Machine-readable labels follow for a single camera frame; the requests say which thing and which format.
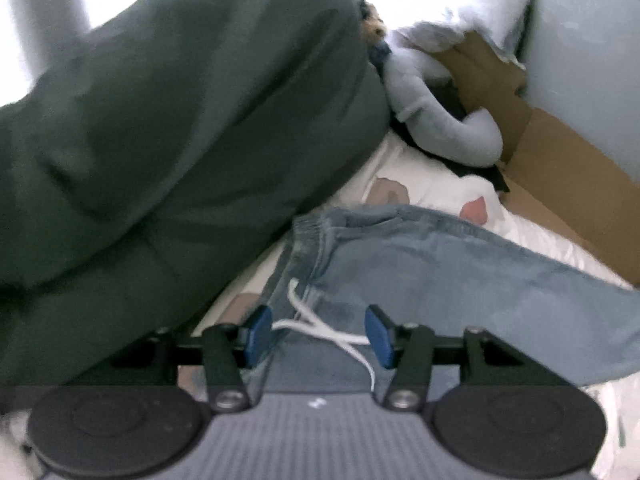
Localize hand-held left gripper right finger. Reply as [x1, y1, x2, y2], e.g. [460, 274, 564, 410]
[364, 305, 571, 410]

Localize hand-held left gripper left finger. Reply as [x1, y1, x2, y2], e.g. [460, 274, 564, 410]
[75, 305, 275, 413]

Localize blue denim pants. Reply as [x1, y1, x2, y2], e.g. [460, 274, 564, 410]
[240, 204, 640, 397]

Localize bear print bed sheet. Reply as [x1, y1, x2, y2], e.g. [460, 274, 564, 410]
[0, 132, 640, 480]

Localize dark green quilt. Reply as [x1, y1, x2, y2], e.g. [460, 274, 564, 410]
[0, 0, 391, 401]

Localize grey neck pillow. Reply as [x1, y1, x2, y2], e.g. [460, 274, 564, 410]
[382, 42, 503, 168]

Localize flat cardboard sheet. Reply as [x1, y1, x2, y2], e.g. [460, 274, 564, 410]
[435, 32, 640, 288]

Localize brown teddy bear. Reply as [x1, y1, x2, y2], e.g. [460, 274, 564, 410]
[357, 0, 392, 68]

